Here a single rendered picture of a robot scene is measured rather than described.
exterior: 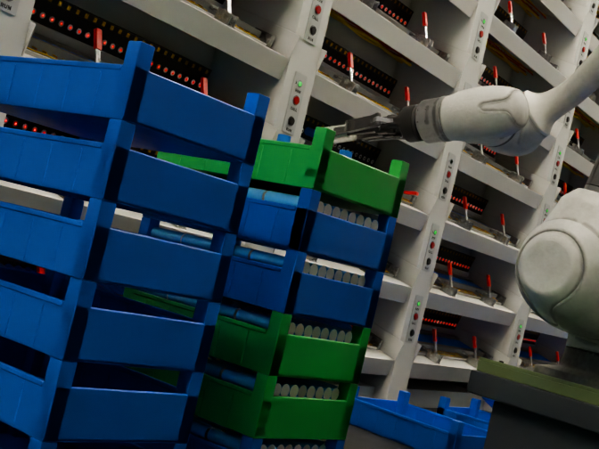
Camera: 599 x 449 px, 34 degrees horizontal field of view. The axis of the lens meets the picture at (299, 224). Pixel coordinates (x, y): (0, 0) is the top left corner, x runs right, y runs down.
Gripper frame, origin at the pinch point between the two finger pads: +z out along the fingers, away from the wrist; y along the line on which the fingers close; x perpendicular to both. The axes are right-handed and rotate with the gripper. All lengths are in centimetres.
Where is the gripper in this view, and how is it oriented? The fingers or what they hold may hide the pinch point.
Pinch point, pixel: (339, 134)
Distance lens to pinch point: 208.5
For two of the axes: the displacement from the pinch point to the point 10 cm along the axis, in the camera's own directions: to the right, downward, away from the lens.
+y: -5.8, -1.8, -8.0
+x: -0.5, 9.8, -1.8
